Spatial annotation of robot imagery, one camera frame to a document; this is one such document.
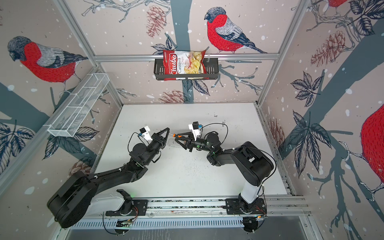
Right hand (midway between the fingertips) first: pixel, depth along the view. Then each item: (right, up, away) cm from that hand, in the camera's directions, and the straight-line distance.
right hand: (174, 142), depth 76 cm
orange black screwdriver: (0, +3, 0) cm, 3 cm away
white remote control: (-1, 0, -1) cm, 2 cm away
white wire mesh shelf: (-52, +18, 0) cm, 55 cm away
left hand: (-2, +7, -2) cm, 8 cm away
